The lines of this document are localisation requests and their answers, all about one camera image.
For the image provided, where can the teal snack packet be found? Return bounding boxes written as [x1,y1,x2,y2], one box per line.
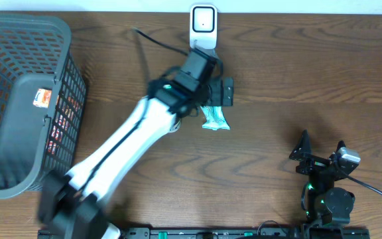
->
[200,106,230,131]

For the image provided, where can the red orange snack bag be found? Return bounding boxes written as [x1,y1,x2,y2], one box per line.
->
[46,96,80,155]

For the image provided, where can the orange small carton box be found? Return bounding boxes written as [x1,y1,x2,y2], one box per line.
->
[33,88,52,108]

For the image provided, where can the green lid jar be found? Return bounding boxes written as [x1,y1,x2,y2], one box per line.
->
[169,119,182,133]

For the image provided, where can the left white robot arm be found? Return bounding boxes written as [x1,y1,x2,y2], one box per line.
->
[38,46,223,238]

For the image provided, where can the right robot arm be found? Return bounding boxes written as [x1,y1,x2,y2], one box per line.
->
[289,130,361,226]

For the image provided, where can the grey plastic basket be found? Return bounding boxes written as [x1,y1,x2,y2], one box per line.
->
[0,13,88,199]

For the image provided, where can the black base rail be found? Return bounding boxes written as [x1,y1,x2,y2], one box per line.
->
[120,227,370,239]

